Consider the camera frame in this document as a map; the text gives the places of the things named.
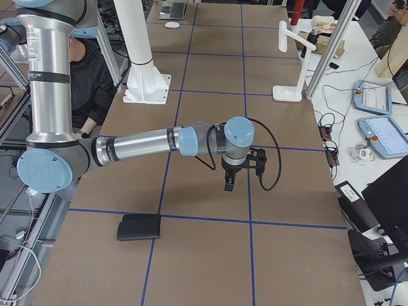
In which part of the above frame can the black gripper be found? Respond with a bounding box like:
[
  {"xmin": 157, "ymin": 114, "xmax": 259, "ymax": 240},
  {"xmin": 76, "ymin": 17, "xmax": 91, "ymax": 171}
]
[{"xmin": 221, "ymin": 157, "xmax": 249, "ymax": 191}]

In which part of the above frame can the black mouse pad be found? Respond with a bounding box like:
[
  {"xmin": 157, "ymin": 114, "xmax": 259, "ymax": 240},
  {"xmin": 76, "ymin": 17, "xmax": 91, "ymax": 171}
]
[{"xmin": 117, "ymin": 214, "xmax": 161, "ymax": 242}]

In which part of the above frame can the grey laptop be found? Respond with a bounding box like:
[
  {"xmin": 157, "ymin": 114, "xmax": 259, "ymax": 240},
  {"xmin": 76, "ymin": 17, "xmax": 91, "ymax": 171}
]
[{"xmin": 159, "ymin": 1, "xmax": 187, "ymax": 20}]

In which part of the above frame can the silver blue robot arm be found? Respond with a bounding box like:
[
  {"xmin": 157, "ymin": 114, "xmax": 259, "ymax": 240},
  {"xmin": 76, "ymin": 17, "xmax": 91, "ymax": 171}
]
[{"xmin": 1, "ymin": 1, "xmax": 254, "ymax": 193}]

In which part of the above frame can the white desk lamp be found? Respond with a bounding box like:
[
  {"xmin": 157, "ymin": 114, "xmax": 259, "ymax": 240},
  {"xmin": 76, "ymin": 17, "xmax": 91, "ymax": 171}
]
[{"xmin": 272, "ymin": 20, "xmax": 316, "ymax": 102}]

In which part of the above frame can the white computer mouse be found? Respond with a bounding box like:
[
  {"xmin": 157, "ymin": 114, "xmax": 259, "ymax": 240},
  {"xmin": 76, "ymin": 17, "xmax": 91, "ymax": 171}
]
[{"xmin": 164, "ymin": 22, "xmax": 180, "ymax": 29}]

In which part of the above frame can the black monitor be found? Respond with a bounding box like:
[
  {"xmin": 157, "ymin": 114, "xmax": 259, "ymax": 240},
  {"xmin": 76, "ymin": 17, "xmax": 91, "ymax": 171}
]
[{"xmin": 362, "ymin": 157, "xmax": 407, "ymax": 252}]

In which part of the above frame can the upper blue teach pendant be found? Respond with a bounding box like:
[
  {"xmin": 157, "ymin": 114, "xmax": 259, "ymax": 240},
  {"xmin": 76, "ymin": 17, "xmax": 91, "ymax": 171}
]
[{"xmin": 353, "ymin": 79, "xmax": 392, "ymax": 115}]

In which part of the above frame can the blue teach pendant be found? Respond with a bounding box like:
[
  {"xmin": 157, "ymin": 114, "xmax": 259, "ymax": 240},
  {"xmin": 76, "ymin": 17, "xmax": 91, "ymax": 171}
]
[
  {"xmin": 353, "ymin": 79, "xmax": 392, "ymax": 115},
  {"xmin": 357, "ymin": 115, "xmax": 407, "ymax": 159}
]

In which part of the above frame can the black water bottle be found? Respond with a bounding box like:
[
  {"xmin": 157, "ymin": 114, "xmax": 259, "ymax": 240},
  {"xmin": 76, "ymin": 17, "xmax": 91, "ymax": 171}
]
[{"xmin": 300, "ymin": 27, "xmax": 320, "ymax": 59}]

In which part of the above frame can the brown cardboard box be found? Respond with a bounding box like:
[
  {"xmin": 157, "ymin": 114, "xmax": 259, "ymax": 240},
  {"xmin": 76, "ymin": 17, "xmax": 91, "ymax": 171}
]
[{"xmin": 298, "ymin": 31, "xmax": 345, "ymax": 58}]

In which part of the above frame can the person in black hoodie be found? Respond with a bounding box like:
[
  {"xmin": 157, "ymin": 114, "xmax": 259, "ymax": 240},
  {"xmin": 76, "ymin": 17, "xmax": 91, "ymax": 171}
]
[{"xmin": 69, "ymin": 37, "xmax": 116, "ymax": 138}]

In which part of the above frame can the lower blue teach pendant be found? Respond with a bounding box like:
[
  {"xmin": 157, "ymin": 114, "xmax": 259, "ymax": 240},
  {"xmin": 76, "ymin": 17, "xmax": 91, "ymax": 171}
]
[{"xmin": 357, "ymin": 115, "xmax": 407, "ymax": 159}]

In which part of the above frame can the red cylinder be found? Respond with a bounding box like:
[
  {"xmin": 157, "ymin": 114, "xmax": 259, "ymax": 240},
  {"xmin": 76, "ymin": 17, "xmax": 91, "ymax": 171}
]
[{"xmin": 290, "ymin": 0, "xmax": 305, "ymax": 26}]

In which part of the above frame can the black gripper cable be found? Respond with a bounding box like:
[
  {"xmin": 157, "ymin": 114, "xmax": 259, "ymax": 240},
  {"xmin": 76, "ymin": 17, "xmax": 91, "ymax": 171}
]
[{"xmin": 205, "ymin": 117, "xmax": 282, "ymax": 192}]

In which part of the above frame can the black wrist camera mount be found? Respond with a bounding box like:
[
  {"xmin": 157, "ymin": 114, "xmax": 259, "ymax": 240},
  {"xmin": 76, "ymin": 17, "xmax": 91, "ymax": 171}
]
[{"xmin": 247, "ymin": 147, "xmax": 267, "ymax": 178}]

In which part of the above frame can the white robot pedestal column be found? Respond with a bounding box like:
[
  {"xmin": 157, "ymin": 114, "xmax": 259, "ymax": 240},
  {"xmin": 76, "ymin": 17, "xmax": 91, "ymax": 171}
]
[{"xmin": 114, "ymin": 0, "xmax": 171, "ymax": 105}]

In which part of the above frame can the aluminium frame post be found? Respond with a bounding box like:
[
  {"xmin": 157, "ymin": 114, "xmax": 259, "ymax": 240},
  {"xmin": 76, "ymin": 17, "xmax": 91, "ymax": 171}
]
[{"xmin": 305, "ymin": 0, "xmax": 361, "ymax": 100}]

